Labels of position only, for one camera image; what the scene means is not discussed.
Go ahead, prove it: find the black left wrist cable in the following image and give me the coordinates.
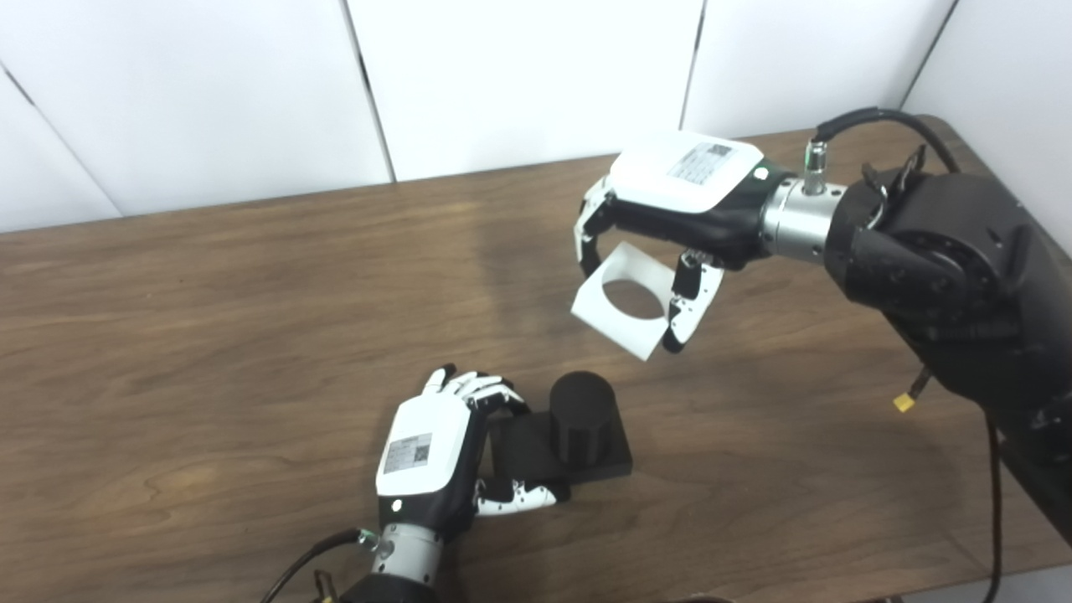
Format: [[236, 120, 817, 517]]
[[260, 528, 378, 603]]

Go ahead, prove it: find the black cylindrical peg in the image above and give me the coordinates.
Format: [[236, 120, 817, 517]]
[[488, 371, 634, 484]]

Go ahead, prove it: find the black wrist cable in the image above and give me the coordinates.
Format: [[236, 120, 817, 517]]
[[260, 528, 378, 603], [804, 106, 1006, 603]]

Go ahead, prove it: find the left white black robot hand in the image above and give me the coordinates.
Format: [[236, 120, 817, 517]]
[[375, 364, 570, 537]]

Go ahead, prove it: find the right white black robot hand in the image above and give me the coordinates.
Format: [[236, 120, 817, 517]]
[[574, 131, 792, 353]]

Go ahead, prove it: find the white square piece with hole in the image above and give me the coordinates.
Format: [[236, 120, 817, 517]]
[[570, 242, 681, 362]]

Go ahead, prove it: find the yellow-tipped connector on right arm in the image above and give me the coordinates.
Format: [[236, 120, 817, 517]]
[[893, 367, 933, 414]]

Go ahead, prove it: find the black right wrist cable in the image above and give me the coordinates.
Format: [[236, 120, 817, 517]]
[[804, 106, 1006, 603]]

